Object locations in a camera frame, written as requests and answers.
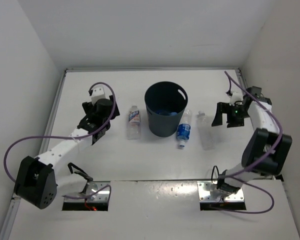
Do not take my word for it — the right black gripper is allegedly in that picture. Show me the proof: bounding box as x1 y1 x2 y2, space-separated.
211 102 250 129

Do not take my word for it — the clear unlabelled plastic bottle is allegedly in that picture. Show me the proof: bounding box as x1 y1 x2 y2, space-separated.
196 110 214 151

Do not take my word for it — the blue label bottle white cap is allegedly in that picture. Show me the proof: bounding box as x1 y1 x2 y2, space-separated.
176 109 192 149

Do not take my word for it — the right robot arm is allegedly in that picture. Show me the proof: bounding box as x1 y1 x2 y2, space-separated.
211 86 293 196

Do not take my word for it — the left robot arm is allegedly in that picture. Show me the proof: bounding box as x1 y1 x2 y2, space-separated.
13 94 120 210

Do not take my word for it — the dark grey plastic bin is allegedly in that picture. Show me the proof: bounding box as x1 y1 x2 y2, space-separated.
144 81 188 138

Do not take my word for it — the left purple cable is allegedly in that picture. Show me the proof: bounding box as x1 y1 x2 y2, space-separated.
3 81 117 201

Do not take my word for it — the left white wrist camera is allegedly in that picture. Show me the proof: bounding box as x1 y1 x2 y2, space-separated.
88 85 106 105

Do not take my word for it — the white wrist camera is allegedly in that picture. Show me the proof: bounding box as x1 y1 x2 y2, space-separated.
88 85 106 105
226 91 243 106

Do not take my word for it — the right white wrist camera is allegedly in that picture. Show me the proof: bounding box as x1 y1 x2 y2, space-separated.
226 91 243 106

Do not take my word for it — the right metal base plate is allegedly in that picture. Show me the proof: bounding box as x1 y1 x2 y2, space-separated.
197 180 245 204

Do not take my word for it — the metal base plate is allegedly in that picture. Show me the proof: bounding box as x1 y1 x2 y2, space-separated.
197 180 245 204
63 181 112 203

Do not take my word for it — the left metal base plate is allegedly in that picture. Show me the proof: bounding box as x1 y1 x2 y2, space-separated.
63 181 112 203

